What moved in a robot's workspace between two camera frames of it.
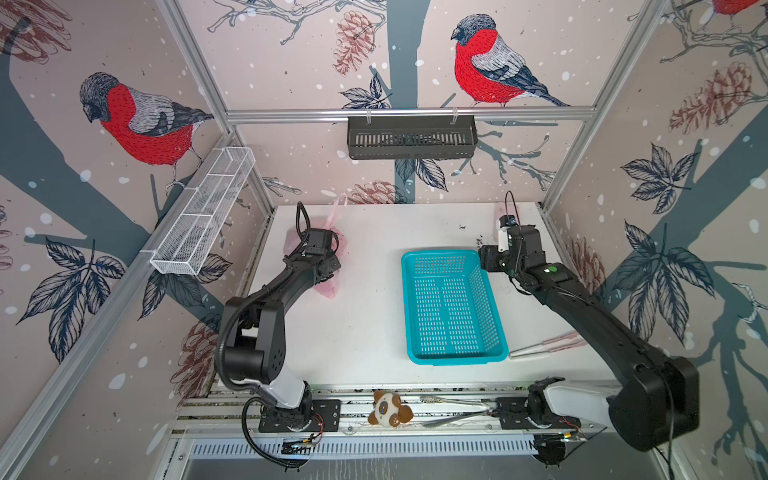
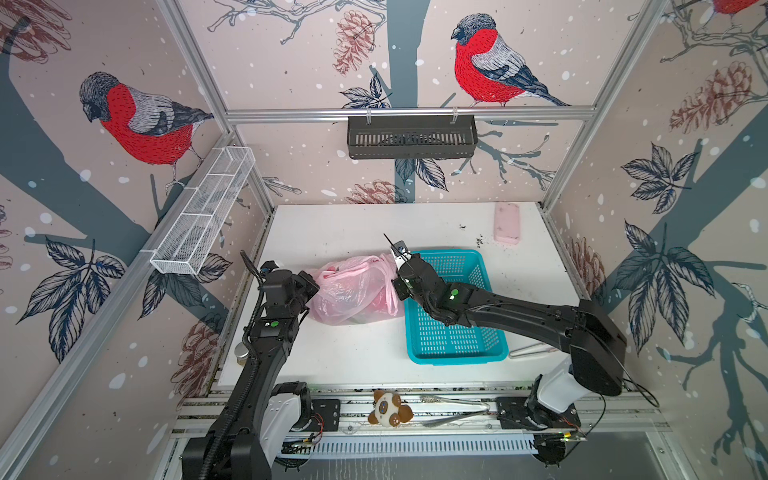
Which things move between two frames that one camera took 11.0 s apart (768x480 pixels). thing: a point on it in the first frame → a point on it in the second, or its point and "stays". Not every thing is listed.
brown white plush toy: [388, 410] stays
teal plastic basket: [452, 316] stays
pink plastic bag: [296, 233] → [356, 290]
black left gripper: [334, 260] → [305, 280]
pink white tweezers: [547, 346] stays
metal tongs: [456, 399] stays
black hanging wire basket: [412, 137] stays
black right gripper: [488, 256] → [399, 284]
